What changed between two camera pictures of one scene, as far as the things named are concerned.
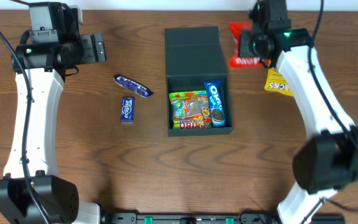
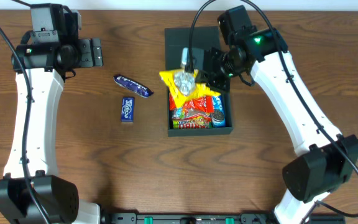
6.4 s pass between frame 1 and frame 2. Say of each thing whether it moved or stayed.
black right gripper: moved
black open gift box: stayed
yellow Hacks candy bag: moved
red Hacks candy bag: moved
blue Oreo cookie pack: stayed
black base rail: stayed
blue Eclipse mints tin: stayed
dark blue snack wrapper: stayed
